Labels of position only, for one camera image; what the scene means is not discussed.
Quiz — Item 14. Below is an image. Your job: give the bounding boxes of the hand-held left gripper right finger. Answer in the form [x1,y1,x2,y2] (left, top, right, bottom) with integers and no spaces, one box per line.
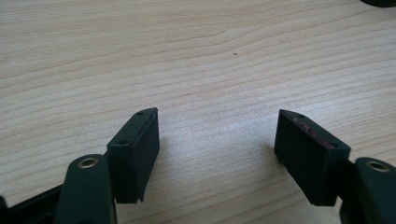
[273,108,352,207]

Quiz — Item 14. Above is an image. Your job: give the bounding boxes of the black round object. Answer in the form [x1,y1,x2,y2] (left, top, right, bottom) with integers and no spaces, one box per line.
[360,0,396,8]

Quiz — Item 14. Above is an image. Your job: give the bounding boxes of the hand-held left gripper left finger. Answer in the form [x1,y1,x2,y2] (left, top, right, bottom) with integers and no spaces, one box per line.
[106,106,161,205]

